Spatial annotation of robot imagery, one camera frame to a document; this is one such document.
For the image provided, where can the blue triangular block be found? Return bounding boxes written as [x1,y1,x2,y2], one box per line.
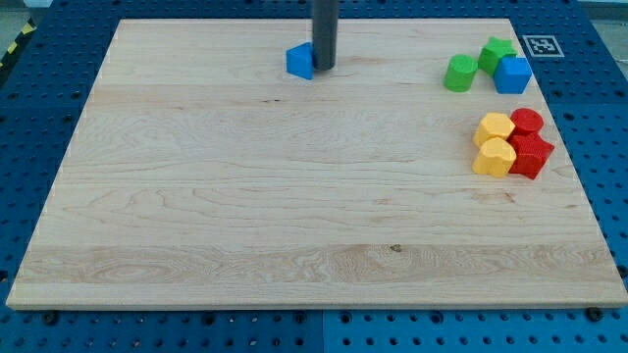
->
[286,42,314,80]

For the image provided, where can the blue cube block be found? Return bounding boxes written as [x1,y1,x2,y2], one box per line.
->
[494,57,532,94]

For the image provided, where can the light wooden board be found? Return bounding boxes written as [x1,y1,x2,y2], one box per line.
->
[7,19,627,311]

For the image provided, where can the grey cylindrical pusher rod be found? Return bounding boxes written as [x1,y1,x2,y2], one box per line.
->
[311,0,340,71]

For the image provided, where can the green cylinder block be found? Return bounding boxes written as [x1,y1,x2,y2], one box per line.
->
[444,54,478,92]

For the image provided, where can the yellow heart block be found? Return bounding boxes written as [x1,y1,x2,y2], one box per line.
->
[472,137,517,177]

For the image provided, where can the yellow hexagon block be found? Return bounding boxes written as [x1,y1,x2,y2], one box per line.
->
[472,112,515,147]

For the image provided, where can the red star block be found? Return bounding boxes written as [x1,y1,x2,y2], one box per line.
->
[508,132,554,179]

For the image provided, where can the red cylinder block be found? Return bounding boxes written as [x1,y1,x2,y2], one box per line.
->
[510,108,544,135]

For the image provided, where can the green star block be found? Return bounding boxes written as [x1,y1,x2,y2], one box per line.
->
[478,36,517,76]

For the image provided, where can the white fiducial marker tag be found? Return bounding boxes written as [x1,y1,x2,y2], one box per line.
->
[522,34,564,58]

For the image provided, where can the black board stop bolt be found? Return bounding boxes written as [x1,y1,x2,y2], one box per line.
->
[41,311,59,326]
[585,307,604,323]

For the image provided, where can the yellow black hazard tape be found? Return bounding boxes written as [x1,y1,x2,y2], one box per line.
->
[1,18,37,71]

